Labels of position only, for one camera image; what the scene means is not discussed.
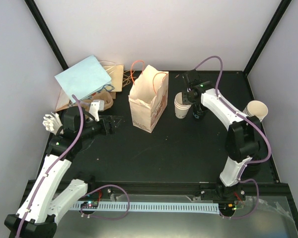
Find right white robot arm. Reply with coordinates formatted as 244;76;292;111
181;69;272;200

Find brown kraft paper bag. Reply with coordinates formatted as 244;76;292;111
55;64;124;111

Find black paper coffee cup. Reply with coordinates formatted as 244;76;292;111
192;103;208;120

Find cream bear paper bag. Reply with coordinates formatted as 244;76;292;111
128;65;169;133

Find light blue paper bag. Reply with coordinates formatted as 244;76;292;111
55;55;111;103

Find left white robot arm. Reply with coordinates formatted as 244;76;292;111
4;100;122;238

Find cardboard cup carrier tray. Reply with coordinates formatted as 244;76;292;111
80;91;114;111

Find white paper coffee cup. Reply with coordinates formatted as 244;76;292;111
174;92;191;119

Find light blue cable chain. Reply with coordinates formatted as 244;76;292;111
77;200;221;216

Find white plastic cutlery bunch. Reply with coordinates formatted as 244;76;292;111
42;113;64;135

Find stack of white cups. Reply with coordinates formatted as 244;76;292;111
243;100;268;122

